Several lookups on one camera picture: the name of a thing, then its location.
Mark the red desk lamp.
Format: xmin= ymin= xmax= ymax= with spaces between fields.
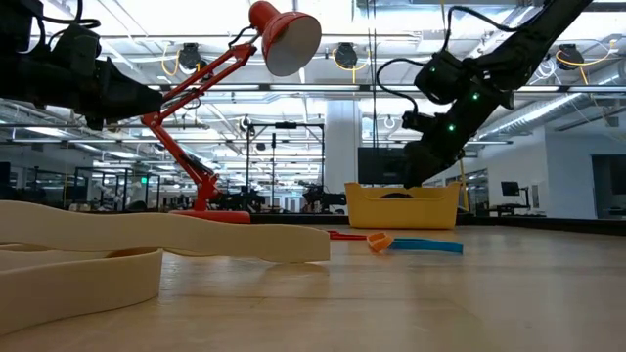
xmin=140 ymin=0 xmax=323 ymax=225

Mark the wide beige rubber band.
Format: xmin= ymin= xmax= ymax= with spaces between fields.
xmin=0 ymin=198 xmax=332 ymax=264
xmin=0 ymin=245 xmax=164 ymax=337

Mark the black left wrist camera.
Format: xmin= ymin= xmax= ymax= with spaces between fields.
xmin=51 ymin=22 xmax=103 ymax=67

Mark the tall black equipment box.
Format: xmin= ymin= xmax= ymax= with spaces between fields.
xmin=357 ymin=147 xmax=408 ymax=186

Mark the yellow plastic bin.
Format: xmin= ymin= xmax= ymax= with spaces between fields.
xmin=344 ymin=181 xmax=462 ymax=231

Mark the orange rubber band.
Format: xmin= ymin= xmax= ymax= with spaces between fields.
xmin=366 ymin=231 xmax=394 ymax=254

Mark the black background stand frame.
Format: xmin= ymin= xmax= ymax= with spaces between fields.
xmin=246 ymin=121 xmax=327 ymax=212

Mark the black ceiling cord reel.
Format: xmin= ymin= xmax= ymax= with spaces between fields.
xmin=335 ymin=41 xmax=359 ymax=70
xmin=177 ymin=42 xmax=203 ymax=72
xmin=556 ymin=42 xmax=586 ymax=71

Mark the yellow hanging cable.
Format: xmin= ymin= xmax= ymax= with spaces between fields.
xmin=458 ymin=158 xmax=470 ymax=212

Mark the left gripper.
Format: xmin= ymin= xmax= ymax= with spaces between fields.
xmin=52 ymin=57 xmax=165 ymax=130

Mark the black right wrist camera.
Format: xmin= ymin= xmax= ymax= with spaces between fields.
xmin=401 ymin=110 xmax=432 ymax=134

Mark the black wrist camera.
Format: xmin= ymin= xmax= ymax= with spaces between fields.
xmin=401 ymin=110 xmax=432 ymax=134
xmin=51 ymin=22 xmax=103 ymax=67

